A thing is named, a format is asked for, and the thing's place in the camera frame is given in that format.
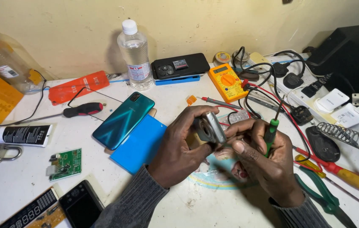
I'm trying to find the person's left hand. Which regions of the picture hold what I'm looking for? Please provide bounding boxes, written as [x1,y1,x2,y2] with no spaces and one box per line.
[147,105,228,189]

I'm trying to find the person's right hand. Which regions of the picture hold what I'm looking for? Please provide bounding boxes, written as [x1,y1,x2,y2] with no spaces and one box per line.
[225,118,305,208]

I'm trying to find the green handle screwdriver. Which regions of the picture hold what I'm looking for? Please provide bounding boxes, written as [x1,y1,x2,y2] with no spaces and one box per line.
[263,95,285,158]

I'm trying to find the silver compact camera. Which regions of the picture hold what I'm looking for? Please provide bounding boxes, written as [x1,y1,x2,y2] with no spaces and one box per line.
[193,111,228,145]

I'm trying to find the blue phone cover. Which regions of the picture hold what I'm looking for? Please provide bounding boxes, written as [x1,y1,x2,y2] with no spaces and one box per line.
[109,114,168,175]

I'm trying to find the black soldering stand base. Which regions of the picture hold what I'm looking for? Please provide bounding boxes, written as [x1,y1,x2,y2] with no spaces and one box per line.
[305,125,341,163]

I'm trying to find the teal smartphone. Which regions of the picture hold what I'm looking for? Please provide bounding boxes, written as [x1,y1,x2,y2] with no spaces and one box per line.
[92,91,155,151]

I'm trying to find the small clear plastic bag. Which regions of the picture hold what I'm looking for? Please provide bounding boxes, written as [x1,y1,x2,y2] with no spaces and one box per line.
[228,109,251,125]

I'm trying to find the black power plug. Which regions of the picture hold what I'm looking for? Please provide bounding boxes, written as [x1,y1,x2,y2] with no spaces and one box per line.
[272,61,290,79]
[283,72,305,90]
[290,105,314,126]

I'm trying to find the red multimeter probe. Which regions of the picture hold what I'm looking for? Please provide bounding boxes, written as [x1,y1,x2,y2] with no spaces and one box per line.
[196,96,244,111]

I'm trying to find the metal tweezers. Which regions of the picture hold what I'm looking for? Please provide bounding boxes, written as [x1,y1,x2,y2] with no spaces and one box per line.
[247,95,284,113]

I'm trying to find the blue phone box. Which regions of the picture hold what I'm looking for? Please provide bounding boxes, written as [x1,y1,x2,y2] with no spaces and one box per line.
[154,74,201,86]

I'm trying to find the soldering iron spring holder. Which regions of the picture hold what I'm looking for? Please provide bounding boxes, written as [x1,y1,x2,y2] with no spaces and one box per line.
[316,122,359,148]

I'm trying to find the white power strip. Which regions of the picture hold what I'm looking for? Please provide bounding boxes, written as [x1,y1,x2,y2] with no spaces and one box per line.
[248,52,339,125]

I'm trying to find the black smartphone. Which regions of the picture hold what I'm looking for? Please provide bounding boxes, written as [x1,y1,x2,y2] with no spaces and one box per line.
[151,53,211,80]

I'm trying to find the yellow digital multimeter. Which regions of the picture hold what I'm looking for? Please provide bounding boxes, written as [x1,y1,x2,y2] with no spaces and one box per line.
[208,63,250,104]

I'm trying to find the white phone charger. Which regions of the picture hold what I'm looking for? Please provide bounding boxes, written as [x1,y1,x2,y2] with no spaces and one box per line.
[313,88,350,114]
[330,103,359,129]

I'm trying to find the black power adapter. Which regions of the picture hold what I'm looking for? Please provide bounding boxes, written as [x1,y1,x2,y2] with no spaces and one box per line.
[301,73,334,99]

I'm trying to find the clear water bottle white cap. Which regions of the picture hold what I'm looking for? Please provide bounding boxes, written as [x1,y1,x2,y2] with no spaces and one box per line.
[117,19,154,91]

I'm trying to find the green circuit board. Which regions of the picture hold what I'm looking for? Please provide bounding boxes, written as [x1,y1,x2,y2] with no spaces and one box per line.
[46,148,82,182]

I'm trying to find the orange-red plastic packet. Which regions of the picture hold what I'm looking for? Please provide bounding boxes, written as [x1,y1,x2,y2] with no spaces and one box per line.
[48,70,111,106]

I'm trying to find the grey solder spool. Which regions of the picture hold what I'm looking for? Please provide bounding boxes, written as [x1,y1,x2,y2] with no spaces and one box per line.
[232,50,251,68]

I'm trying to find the brown circuit board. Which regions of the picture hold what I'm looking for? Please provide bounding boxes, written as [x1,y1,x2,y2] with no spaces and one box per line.
[27,203,68,228]

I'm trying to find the black speaker box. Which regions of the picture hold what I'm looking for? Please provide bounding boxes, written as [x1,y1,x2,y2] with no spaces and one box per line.
[306,22,359,96]

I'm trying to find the black segment display board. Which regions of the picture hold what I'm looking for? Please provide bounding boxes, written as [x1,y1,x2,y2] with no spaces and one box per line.
[0,186,59,228]

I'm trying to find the black white tube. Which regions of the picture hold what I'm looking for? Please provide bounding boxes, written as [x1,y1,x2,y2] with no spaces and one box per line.
[0,124,54,148]

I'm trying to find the large clear plastic bottle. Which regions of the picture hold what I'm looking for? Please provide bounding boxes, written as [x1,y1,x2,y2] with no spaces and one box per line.
[0,22,46,95]

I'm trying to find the yellow handle thin screwdriver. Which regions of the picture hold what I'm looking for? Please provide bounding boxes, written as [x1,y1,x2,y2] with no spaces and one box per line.
[294,154,359,212]

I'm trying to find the black multimeter lead wire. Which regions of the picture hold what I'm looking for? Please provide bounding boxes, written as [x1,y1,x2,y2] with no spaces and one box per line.
[228,85,312,163]

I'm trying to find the red multimeter lead wire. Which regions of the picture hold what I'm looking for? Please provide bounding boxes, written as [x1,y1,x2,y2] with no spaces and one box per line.
[215,81,323,173]

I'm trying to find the green handle pliers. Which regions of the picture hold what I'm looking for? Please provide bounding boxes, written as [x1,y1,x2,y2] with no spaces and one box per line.
[294,165,358,228]

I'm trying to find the red yellow handle screwdriver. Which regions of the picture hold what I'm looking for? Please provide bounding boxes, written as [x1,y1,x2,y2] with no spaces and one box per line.
[292,146,359,196]

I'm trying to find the black red handle screwdriver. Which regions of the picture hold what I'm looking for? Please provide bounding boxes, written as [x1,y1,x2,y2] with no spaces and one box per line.
[18,102,107,125]

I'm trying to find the solder wire spool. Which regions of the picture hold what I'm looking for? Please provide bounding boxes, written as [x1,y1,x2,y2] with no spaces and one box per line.
[213,51,232,66]

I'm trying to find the black compact camera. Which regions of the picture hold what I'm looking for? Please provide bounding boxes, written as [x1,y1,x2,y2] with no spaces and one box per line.
[58,179,105,228]

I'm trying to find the thin black cable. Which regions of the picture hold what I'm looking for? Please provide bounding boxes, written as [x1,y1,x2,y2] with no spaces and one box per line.
[0,69,47,126]

